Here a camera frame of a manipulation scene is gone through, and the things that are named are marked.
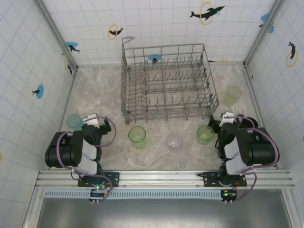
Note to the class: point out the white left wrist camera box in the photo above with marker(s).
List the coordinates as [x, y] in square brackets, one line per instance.
[92, 121]

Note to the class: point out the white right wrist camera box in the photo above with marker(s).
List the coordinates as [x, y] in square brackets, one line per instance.
[227, 118]

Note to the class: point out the teal textured plastic cup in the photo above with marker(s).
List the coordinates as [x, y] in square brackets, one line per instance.
[74, 121]

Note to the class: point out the blue oval shark sticker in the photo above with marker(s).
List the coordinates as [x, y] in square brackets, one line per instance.
[71, 45]

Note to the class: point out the pale green textured tumbler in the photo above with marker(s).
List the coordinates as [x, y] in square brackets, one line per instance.
[232, 96]

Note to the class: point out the aluminium mounting rail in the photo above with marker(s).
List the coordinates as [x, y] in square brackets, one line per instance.
[154, 177]

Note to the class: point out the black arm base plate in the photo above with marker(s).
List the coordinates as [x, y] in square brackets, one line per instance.
[209, 179]
[112, 179]

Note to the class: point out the aluminium frame post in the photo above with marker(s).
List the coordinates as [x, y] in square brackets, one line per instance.
[263, 33]
[57, 35]

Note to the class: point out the blue oval fish sticker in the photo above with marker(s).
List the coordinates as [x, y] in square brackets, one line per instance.
[154, 57]
[40, 91]

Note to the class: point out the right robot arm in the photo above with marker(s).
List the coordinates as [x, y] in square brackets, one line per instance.
[261, 149]

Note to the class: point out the brushed steel panel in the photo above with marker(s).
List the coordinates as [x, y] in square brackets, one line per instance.
[166, 213]

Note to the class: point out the green translucent plastic cup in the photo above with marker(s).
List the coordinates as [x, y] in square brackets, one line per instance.
[205, 135]
[137, 137]

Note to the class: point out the aluminium table edge rail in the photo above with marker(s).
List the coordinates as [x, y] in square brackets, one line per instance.
[99, 65]
[257, 107]
[64, 116]

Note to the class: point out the blue patch corner sticker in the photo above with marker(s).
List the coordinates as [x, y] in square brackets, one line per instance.
[264, 17]

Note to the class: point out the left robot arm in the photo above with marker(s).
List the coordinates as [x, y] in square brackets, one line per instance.
[61, 152]

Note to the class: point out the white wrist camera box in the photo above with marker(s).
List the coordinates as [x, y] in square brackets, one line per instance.
[92, 121]
[227, 118]

